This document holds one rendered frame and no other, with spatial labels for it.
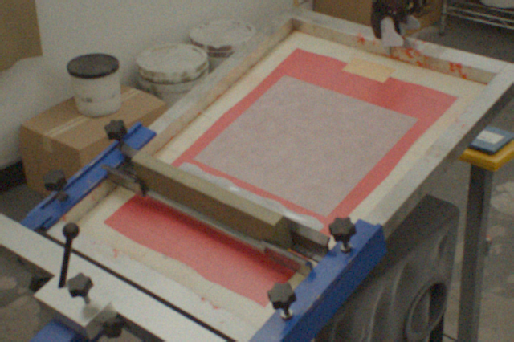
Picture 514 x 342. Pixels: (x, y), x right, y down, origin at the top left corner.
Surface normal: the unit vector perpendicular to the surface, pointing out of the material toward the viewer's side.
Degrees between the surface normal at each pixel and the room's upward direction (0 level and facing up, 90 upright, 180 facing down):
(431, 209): 0
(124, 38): 90
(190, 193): 105
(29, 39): 88
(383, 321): 92
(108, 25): 90
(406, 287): 82
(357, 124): 15
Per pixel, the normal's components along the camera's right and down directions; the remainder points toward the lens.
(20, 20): 0.26, 0.47
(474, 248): -0.66, 0.40
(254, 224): -0.63, 0.61
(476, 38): -0.04, -0.86
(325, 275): -0.21, -0.72
